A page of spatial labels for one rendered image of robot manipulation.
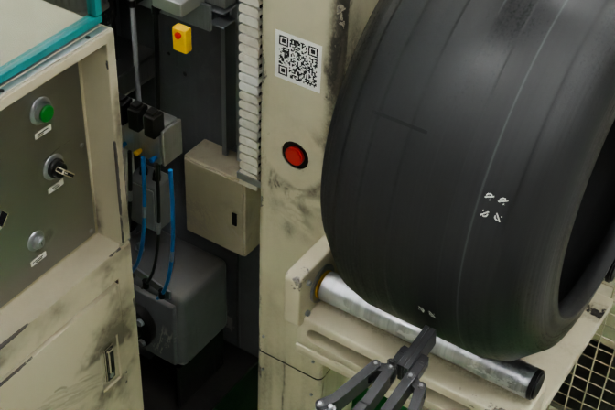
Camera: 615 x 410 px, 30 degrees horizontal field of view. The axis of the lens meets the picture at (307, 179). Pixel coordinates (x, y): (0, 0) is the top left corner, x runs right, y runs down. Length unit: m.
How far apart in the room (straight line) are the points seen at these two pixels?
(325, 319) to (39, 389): 0.43
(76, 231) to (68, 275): 0.07
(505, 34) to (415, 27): 0.10
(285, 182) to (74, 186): 0.31
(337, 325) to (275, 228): 0.19
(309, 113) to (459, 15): 0.37
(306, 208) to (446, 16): 0.50
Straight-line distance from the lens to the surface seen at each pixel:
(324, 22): 1.50
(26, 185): 1.60
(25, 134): 1.56
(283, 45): 1.56
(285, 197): 1.71
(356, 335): 1.66
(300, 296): 1.64
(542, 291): 1.35
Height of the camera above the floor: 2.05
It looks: 38 degrees down
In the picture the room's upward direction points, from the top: 2 degrees clockwise
